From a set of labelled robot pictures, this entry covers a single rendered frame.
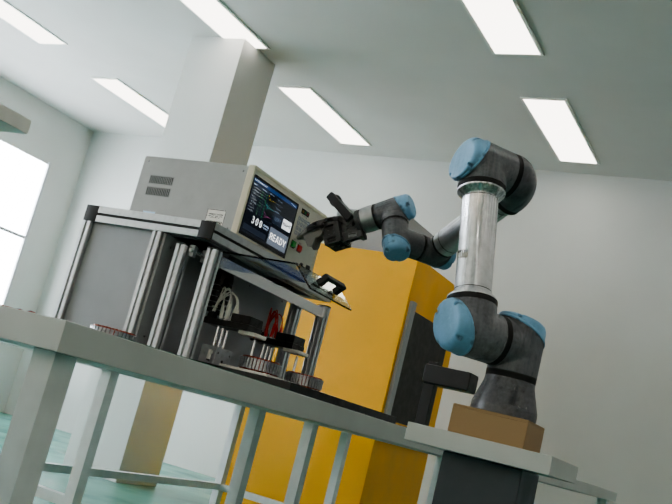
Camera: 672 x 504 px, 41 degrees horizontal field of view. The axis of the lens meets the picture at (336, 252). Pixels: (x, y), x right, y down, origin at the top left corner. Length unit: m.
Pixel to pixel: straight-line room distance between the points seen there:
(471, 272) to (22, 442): 1.05
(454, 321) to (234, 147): 4.97
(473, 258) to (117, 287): 0.95
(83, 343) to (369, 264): 4.89
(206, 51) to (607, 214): 3.52
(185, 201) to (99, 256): 0.28
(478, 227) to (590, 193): 5.87
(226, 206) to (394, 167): 6.21
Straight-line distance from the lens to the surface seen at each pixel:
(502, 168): 2.19
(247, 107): 6.96
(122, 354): 1.56
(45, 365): 1.51
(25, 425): 1.52
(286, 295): 2.62
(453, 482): 2.05
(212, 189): 2.52
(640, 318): 7.59
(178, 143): 6.84
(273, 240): 2.58
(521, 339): 2.08
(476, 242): 2.10
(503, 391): 2.06
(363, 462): 6.04
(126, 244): 2.47
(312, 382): 2.55
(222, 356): 2.45
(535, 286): 7.82
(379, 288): 6.20
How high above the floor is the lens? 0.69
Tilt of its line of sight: 11 degrees up
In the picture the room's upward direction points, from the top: 14 degrees clockwise
